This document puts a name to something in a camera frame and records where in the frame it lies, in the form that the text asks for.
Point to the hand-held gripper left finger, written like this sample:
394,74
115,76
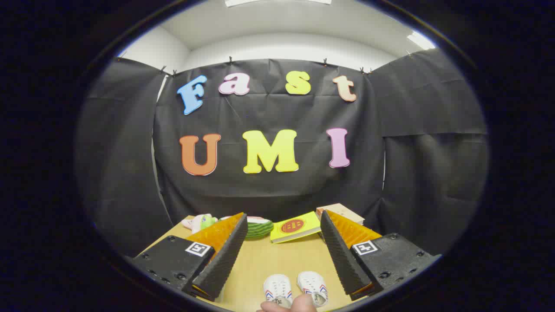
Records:
225,255

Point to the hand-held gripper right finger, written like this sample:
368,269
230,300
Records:
340,255

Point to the white shoe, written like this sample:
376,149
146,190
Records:
277,288
313,286

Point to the pink plush toy green hat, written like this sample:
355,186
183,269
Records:
197,222

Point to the watermelon slice plush toy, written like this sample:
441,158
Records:
261,228

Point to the yellow book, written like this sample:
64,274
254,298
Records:
295,227

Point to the ceiling light panel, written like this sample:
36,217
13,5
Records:
277,1
420,40

